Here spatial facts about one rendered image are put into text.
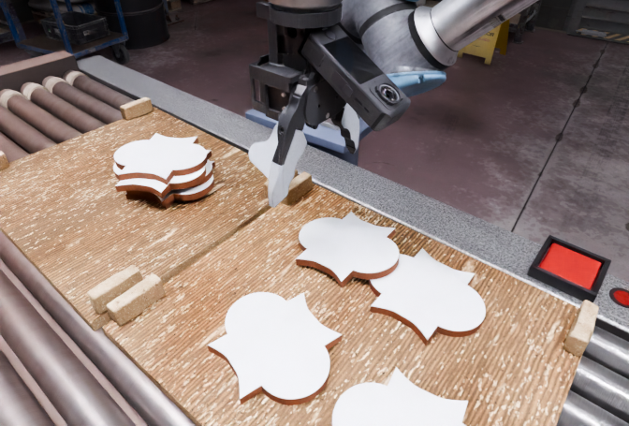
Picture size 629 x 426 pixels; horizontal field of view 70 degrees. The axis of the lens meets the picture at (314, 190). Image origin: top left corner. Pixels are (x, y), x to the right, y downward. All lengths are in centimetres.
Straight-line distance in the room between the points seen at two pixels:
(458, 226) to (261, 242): 28
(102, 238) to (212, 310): 21
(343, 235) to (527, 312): 23
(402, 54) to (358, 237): 37
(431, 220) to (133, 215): 43
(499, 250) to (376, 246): 18
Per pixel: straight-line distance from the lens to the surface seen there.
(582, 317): 55
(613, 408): 57
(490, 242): 67
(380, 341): 50
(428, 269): 56
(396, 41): 83
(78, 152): 87
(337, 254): 55
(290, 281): 54
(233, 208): 66
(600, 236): 236
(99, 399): 52
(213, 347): 48
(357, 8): 89
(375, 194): 71
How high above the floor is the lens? 134
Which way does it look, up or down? 36 degrees down
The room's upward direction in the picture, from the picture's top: straight up
